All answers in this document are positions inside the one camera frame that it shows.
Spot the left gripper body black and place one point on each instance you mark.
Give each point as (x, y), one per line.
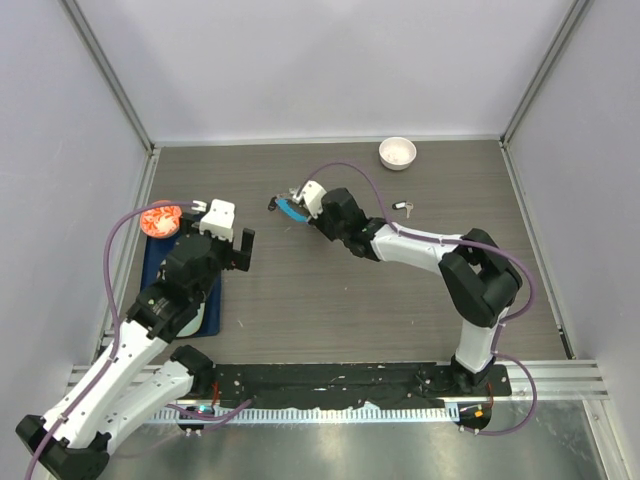
(221, 252)

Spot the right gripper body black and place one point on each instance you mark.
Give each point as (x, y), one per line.
(332, 231)

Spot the large keyring with small rings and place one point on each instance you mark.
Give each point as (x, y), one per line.
(292, 205)

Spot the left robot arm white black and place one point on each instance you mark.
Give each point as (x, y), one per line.
(76, 437)

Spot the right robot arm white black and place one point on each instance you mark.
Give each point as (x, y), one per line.
(481, 283)

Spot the dark blue tray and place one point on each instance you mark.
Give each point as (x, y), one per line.
(212, 305)

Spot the orange patterned bowl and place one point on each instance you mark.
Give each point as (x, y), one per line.
(162, 222)

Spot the pale green rectangular plate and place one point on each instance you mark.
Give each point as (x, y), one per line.
(192, 325)

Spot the white bowl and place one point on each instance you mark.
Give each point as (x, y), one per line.
(397, 153)

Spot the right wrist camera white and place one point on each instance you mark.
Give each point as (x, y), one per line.
(309, 196)

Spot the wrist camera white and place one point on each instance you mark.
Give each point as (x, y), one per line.
(309, 196)
(217, 218)

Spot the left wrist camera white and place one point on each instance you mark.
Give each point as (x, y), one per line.
(217, 218)

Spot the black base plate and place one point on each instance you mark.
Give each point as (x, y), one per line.
(347, 385)

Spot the slotted cable duct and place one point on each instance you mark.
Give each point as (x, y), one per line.
(369, 413)

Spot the left aluminium corner post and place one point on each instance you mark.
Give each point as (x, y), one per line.
(97, 54)

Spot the aluminium corner post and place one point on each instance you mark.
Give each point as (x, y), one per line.
(562, 37)
(97, 54)

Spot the aluminium frame rail front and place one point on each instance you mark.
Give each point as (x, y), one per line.
(567, 380)

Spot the right aluminium corner post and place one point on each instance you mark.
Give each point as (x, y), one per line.
(562, 37)

